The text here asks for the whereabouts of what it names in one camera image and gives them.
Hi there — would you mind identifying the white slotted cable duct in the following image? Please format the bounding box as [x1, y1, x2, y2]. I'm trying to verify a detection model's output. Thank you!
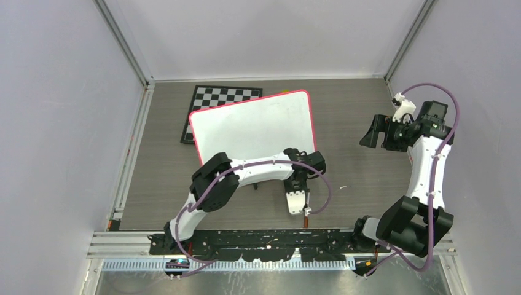
[101, 258, 356, 272]

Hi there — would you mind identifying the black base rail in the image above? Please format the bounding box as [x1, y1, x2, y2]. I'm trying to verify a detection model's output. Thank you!
[148, 229, 386, 262]

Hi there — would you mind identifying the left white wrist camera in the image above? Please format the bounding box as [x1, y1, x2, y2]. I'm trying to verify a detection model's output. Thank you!
[286, 189, 310, 215]

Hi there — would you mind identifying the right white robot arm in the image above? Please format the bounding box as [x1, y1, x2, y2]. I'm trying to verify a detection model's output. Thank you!
[350, 98, 454, 258]

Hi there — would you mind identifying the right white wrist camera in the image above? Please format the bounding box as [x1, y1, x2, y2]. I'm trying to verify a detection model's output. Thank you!
[392, 92, 416, 124]

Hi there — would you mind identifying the pink framed whiteboard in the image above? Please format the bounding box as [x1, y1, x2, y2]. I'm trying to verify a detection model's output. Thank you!
[189, 89, 318, 164]

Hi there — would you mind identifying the black white checkerboard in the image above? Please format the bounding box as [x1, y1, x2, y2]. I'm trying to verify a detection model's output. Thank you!
[180, 85, 263, 144]

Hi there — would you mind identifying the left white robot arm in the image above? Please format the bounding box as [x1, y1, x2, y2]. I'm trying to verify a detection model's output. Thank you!
[164, 147, 327, 254]

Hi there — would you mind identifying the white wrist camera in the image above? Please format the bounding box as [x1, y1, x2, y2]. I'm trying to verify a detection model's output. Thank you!
[392, 92, 416, 124]
[286, 189, 310, 215]

